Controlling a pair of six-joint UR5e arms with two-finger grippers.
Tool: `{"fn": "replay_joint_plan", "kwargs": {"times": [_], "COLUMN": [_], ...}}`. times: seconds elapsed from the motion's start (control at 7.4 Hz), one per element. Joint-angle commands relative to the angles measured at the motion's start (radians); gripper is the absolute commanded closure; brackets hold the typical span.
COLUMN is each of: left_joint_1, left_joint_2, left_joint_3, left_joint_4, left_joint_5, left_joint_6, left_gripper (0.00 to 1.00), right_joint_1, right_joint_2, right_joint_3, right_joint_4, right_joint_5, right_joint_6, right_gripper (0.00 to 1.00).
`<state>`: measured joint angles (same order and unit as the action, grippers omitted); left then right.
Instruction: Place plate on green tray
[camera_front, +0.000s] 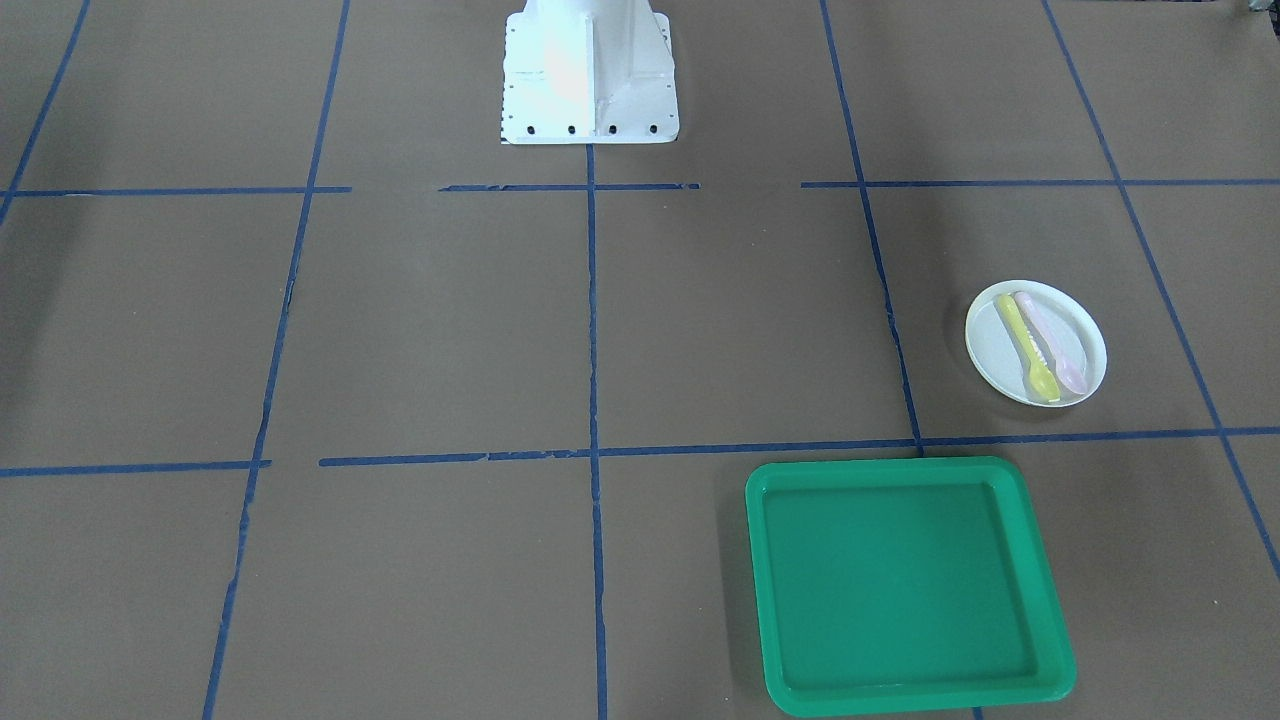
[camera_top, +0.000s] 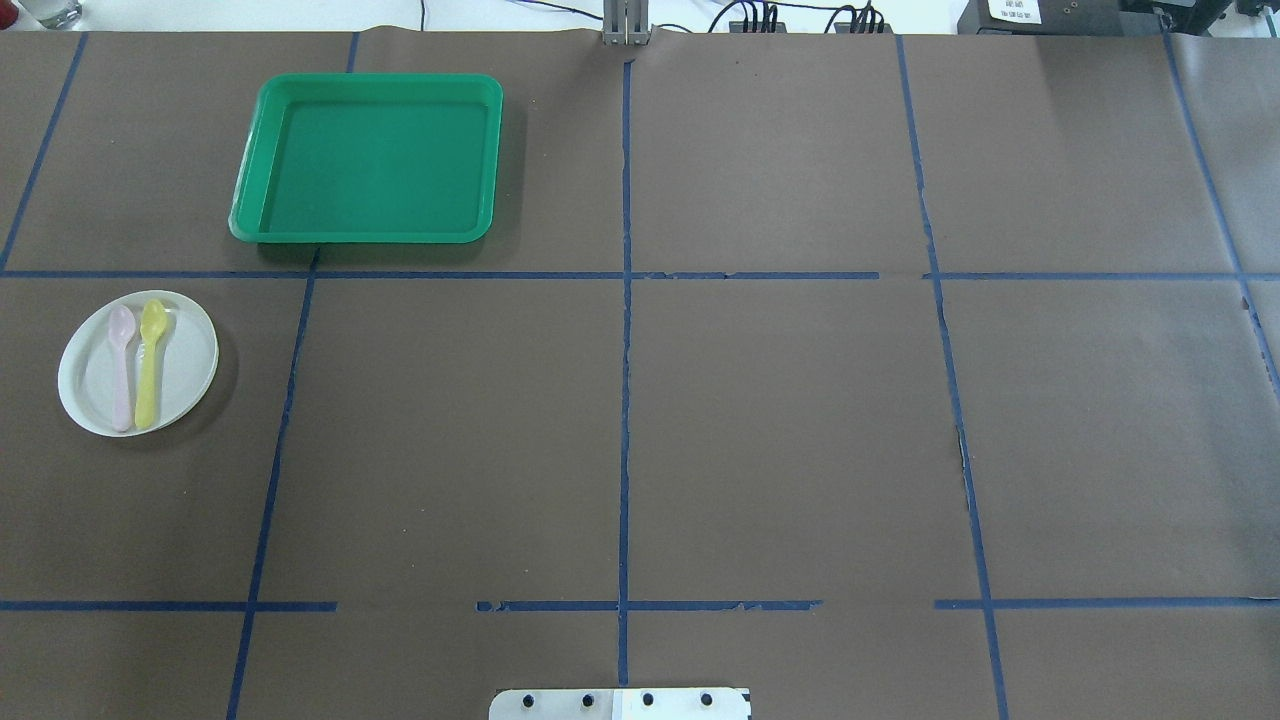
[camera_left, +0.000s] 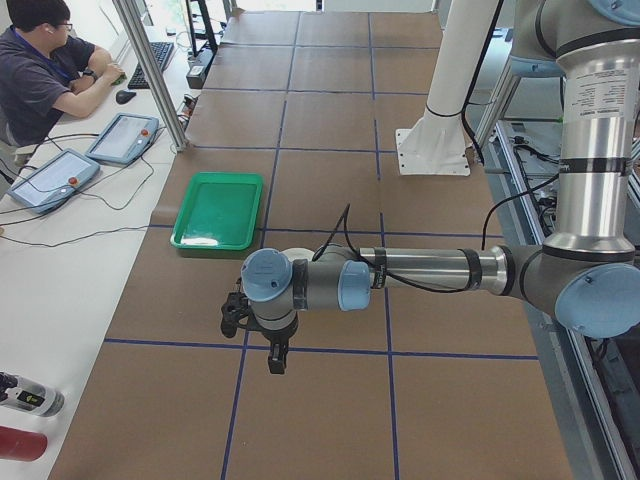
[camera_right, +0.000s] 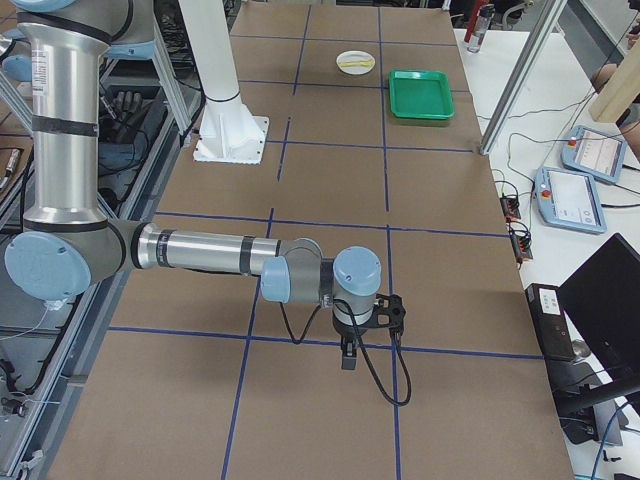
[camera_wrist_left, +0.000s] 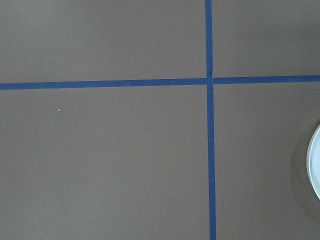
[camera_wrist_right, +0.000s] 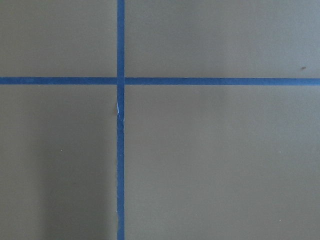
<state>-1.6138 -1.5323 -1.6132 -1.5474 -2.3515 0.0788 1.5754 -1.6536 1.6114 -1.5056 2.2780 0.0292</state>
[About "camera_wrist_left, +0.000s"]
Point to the white round plate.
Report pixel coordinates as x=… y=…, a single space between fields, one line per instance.
x=313 y=161

